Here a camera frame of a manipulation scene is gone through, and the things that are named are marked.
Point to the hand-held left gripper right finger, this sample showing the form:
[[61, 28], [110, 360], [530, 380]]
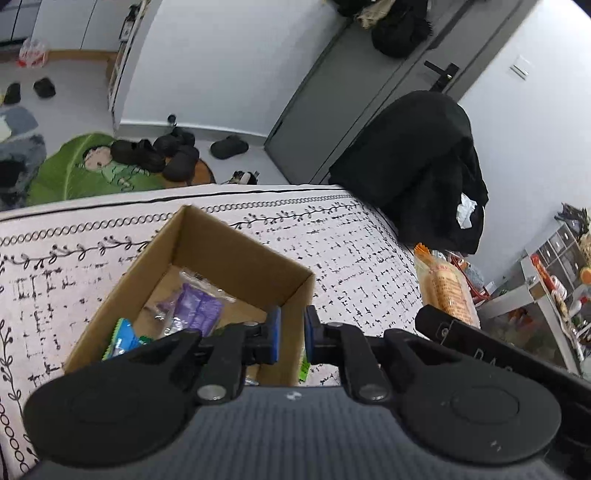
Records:
[[309, 337]]

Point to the green leaf rug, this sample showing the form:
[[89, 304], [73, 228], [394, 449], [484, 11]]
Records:
[[69, 170]]

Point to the white shelf rack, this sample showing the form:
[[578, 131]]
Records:
[[122, 55]]

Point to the red and white plastic bag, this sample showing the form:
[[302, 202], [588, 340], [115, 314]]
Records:
[[32, 53]]

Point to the black chunky shoe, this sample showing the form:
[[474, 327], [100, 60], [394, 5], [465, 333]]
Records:
[[138, 156], [178, 141], [182, 165]]

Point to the brown cardboard box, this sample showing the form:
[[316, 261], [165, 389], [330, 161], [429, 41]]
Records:
[[221, 244]]

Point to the large purple snack packet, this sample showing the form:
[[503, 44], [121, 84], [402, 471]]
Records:
[[196, 304]]

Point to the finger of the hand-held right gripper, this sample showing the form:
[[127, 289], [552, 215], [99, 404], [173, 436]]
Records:
[[434, 323]]

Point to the orange round ornament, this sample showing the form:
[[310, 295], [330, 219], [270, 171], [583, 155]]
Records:
[[586, 275]]

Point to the grey door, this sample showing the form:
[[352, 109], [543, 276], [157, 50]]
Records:
[[351, 92]]

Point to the white desk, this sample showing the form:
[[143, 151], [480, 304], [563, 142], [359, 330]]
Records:
[[517, 297]]

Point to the white cloth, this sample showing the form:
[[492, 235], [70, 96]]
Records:
[[466, 211]]

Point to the black hanging bag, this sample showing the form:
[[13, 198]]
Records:
[[397, 27]]

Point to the black slipper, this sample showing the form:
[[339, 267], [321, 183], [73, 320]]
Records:
[[45, 87], [12, 93], [229, 146]]

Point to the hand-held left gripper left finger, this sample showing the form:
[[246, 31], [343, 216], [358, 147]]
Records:
[[275, 334]]

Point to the clear orange biscuit packet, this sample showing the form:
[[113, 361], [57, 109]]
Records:
[[445, 281]]

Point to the bright green snack packet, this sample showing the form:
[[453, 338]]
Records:
[[303, 371]]

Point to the white printed blanket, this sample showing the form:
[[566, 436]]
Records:
[[346, 258]]

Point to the black coat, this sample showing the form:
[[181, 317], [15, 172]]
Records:
[[415, 166]]

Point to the dark dried plant decoration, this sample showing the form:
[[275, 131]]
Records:
[[575, 217]]

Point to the green and yellow snack packet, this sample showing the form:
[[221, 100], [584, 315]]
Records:
[[107, 353]]

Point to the grey drawer organizer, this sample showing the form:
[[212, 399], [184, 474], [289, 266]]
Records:
[[561, 249]]

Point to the white wall switch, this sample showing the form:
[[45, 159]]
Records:
[[521, 67]]

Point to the grey fluffy rug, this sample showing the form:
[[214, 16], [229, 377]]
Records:
[[21, 147]]

